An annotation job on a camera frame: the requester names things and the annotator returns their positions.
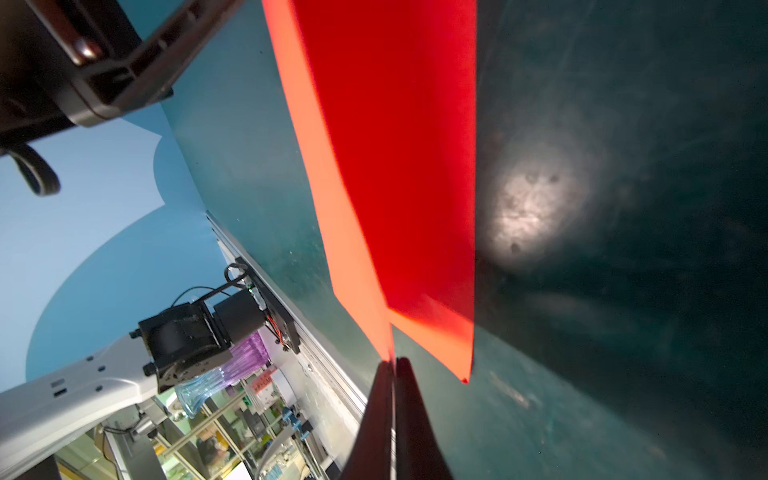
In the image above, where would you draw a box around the red square paper sheet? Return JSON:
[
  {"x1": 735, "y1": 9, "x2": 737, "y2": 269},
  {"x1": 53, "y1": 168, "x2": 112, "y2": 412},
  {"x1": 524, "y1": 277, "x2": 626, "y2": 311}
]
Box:
[{"x1": 263, "y1": 1, "x2": 477, "y2": 382}]

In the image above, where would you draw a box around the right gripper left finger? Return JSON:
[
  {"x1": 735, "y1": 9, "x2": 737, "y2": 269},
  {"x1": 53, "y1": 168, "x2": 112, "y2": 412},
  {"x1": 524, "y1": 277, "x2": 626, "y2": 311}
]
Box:
[{"x1": 340, "y1": 361, "x2": 393, "y2": 480}]

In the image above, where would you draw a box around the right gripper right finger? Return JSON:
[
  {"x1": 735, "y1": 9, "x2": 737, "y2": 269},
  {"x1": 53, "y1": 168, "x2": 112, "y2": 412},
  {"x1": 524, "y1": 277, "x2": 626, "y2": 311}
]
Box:
[{"x1": 394, "y1": 357, "x2": 453, "y2": 480}]

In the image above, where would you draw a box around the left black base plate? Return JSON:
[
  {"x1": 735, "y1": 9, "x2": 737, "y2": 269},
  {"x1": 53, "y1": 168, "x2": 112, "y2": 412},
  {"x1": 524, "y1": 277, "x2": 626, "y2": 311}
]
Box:
[{"x1": 235, "y1": 257, "x2": 301, "y2": 354}]

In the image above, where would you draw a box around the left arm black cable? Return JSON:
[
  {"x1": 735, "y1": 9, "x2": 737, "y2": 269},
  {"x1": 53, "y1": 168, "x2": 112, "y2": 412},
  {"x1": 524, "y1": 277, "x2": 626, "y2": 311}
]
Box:
[{"x1": 2, "y1": 143, "x2": 62, "y2": 198}]

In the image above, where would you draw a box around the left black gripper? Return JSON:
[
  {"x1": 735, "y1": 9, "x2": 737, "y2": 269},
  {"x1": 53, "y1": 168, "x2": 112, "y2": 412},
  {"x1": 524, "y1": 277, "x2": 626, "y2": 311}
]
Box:
[{"x1": 1, "y1": 0, "x2": 241, "y2": 150}]

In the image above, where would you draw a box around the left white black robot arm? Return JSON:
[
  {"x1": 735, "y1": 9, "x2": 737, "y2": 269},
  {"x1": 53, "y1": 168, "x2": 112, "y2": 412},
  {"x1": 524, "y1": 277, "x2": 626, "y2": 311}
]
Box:
[{"x1": 1, "y1": 1, "x2": 267, "y2": 479}]

